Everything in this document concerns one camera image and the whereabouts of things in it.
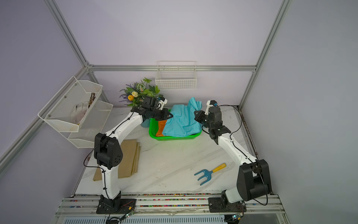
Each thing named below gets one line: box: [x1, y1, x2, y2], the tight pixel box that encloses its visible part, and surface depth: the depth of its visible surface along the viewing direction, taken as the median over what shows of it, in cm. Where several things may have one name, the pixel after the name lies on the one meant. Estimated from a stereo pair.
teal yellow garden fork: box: [193, 162, 228, 186], surface depth 86 cm
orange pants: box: [155, 119, 167, 137], surface depth 103 cm
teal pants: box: [162, 97, 203, 138], surface depth 87 cm
